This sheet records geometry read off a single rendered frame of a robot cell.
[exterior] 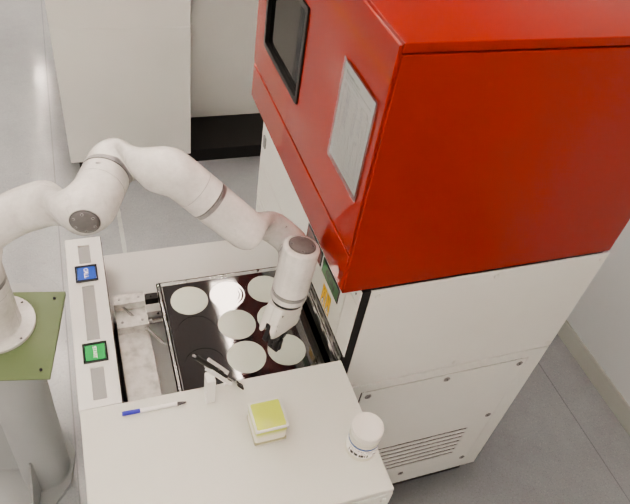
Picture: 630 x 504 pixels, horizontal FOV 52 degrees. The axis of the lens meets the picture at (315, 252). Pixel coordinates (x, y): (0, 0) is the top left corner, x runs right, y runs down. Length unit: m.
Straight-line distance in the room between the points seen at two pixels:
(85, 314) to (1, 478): 1.02
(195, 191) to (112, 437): 0.57
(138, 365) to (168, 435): 0.27
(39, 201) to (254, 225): 0.43
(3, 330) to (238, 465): 0.73
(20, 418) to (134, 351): 0.53
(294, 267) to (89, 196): 0.44
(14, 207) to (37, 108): 2.77
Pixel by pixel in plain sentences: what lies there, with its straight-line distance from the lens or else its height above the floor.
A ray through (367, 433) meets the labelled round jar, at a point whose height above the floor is 1.06.
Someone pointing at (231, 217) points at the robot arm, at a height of 1.39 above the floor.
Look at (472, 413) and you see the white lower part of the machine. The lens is 2.22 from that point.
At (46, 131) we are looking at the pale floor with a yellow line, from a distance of 4.00.
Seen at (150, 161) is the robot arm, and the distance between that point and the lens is 1.27.
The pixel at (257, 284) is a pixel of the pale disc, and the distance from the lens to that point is 1.84.
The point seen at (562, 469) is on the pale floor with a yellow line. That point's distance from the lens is 2.88.
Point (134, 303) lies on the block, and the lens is 1.79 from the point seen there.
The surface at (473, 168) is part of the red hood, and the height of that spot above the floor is 1.55.
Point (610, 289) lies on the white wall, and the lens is 3.00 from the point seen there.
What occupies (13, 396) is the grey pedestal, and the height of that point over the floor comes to 0.61.
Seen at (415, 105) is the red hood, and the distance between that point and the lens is 1.13.
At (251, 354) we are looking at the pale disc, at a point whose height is 0.90.
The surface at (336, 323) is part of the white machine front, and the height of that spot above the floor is 1.02.
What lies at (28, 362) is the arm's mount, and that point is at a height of 0.83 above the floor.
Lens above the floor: 2.26
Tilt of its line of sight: 44 degrees down
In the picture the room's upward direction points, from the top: 11 degrees clockwise
